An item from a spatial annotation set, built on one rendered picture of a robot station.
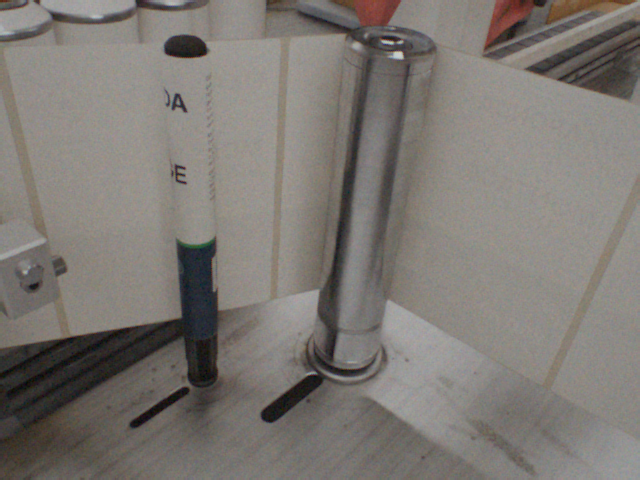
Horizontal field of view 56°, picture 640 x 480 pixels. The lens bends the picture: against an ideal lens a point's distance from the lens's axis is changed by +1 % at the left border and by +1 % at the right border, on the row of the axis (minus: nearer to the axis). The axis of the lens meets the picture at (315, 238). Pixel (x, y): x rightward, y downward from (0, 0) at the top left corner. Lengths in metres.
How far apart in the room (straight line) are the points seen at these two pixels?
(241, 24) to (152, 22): 0.07
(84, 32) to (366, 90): 0.18
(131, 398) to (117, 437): 0.02
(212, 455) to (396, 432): 0.09
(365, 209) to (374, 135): 0.04
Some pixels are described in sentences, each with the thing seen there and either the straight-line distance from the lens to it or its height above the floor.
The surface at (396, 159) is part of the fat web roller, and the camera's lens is 0.26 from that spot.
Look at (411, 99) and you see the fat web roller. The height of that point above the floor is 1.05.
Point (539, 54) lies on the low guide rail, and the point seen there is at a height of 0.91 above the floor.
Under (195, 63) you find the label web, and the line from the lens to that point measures 0.23.
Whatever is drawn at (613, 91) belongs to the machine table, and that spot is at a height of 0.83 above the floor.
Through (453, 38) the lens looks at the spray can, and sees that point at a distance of 0.66.
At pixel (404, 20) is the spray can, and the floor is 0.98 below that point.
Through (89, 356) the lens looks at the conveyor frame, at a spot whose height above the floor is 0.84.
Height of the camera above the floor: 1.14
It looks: 36 degrees down
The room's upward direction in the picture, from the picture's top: 5 degrees clockwise
